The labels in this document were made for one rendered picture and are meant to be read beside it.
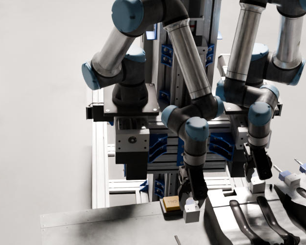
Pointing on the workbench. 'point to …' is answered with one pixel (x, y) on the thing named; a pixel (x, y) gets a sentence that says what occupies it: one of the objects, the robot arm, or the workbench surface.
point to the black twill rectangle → (286, 201)
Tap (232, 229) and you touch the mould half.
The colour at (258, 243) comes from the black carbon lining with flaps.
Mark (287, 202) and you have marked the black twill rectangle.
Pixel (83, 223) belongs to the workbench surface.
